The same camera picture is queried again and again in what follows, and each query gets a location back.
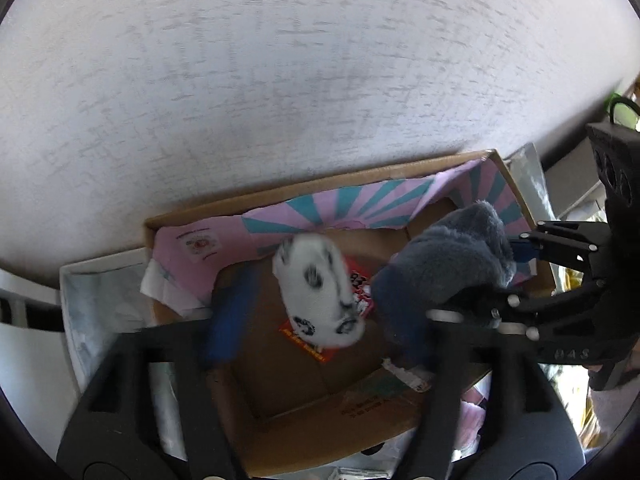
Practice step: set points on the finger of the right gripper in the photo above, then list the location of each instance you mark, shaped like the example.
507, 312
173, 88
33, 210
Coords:
577, 245
525, 309

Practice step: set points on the red snack packet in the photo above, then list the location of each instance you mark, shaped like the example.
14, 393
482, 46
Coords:
360, 277

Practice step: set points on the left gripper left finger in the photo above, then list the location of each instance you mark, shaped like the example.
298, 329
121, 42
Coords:
113, 431

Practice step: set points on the grey blue plush cloth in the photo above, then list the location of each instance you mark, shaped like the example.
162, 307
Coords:
466, 248

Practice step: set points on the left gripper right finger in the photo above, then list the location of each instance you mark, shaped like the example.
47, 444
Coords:
526, 433

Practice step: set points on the cardboard box pink lining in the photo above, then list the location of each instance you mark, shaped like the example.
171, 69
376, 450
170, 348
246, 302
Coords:
310, 369

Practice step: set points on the floral light blue pillow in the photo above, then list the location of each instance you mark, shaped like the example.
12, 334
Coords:
105, 309

